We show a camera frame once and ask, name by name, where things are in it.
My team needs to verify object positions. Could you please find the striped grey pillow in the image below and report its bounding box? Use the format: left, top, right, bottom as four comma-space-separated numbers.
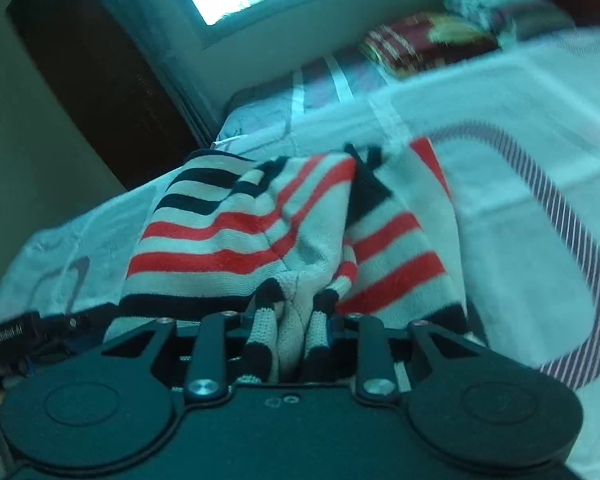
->
443, 0, 576, 48

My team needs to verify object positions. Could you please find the striped cream knit sweater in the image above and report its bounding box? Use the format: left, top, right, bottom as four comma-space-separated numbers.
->
119, 138, 469, 382

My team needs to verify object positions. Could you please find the dark wooden door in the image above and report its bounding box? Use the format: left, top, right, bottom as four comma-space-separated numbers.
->
7, 0, 198, 190

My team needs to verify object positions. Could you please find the patterned white bed sheet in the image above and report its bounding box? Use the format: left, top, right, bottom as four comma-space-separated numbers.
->
0, 27, 600, 479

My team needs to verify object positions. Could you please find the dark red folded blanket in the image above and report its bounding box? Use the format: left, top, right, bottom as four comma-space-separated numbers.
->
360, 13, 500, 79

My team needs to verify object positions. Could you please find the teal left curtain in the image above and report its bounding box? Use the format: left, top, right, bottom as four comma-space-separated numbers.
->
102, 0, 220, 145

